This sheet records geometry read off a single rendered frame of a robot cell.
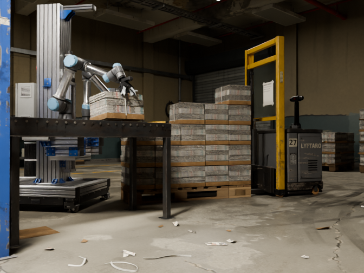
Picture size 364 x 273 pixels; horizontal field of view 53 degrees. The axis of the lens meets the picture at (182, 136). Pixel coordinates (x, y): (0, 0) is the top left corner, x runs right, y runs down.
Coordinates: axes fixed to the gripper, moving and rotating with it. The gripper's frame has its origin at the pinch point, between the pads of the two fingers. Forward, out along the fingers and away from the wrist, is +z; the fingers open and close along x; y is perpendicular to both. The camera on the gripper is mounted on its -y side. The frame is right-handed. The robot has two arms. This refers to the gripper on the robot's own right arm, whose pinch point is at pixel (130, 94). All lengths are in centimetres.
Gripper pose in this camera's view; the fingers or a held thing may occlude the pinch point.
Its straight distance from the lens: 313.4
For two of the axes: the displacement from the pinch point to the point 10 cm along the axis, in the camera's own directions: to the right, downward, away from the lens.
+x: -7.5, 0.1, -6.6
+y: -5.4, 5.7, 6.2
